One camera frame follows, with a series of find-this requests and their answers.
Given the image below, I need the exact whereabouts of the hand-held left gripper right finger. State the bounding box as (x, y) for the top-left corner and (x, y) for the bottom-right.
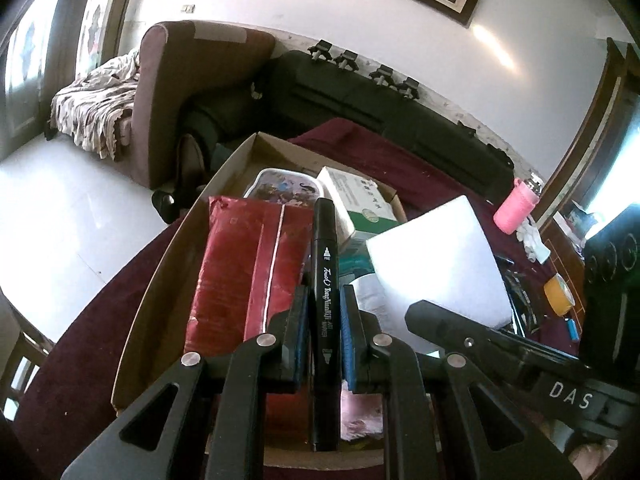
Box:
(340, 284), (578, 480)

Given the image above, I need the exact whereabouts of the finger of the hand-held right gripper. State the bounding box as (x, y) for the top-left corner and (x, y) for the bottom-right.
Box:
(404, 300), (593, 391)

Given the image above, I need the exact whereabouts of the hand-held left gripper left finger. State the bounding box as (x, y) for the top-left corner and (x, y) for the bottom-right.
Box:
(60, 285), (313, 480)

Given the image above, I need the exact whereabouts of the black marker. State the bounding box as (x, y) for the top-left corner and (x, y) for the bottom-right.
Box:
(310, 197), (342, 453)

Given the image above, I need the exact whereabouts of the white foam block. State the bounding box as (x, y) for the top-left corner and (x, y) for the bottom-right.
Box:
(365, 195), (513, 331)

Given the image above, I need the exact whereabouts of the pink printed packet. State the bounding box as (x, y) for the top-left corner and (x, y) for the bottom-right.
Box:
(340, 390), (386, 441)

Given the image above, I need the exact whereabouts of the red packet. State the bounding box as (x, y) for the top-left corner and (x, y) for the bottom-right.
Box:
(182, 195), (311, 441)

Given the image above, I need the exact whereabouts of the printed lid lunch box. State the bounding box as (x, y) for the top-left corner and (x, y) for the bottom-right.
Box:
(243, 167), (326, 207)

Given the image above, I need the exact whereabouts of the cardboard box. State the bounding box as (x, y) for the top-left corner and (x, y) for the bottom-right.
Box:
(110, 131), (408, 468)

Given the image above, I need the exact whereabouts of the person's right hand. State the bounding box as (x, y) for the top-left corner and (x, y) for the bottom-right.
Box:
(567, 437), (623, 480)

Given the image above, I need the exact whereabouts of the yellow tape roll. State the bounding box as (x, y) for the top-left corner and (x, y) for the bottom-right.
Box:
(542, 274), (576, 317)

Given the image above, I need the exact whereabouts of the black metal tool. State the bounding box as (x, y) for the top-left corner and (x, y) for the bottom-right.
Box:
(495, 255), (548, 336)

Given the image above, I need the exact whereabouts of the crumpled white tissue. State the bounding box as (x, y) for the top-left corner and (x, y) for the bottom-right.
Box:
(515, 220), (551, 263)

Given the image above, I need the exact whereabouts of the white and green carton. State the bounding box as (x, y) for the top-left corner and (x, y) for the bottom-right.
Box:
(316, 166), (408, 246)

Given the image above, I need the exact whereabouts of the pink water bottle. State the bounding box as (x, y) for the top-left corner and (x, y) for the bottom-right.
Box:
(493, 176), (543, 235)

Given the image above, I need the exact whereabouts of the black swivel chair base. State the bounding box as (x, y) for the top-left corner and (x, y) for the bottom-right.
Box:
(151, 132), (211, 223)

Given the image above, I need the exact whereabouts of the maroon tablecloth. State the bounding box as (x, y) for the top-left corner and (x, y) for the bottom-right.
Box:
(15, 117), (601, 480)

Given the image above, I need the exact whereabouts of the black sofa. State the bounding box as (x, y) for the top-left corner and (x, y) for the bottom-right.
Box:
(182, 50), (516, 201)

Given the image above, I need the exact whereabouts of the brown sofa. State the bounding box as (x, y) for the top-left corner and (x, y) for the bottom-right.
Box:
(131, 20), (277, 191)

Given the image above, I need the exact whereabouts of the wooden chair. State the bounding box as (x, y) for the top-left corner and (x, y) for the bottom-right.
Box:
(0, 330), (51, 411)

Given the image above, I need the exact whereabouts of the patterned blanket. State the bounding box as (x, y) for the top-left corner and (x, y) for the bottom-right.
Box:
(49, 50), (143, 161)

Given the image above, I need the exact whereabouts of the glass balcony door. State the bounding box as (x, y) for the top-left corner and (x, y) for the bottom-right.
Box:
(0, 0), (131, 146)

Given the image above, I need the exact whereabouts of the wooden door frame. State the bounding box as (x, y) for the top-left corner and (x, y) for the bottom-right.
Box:
(540, 37), (640, 221)

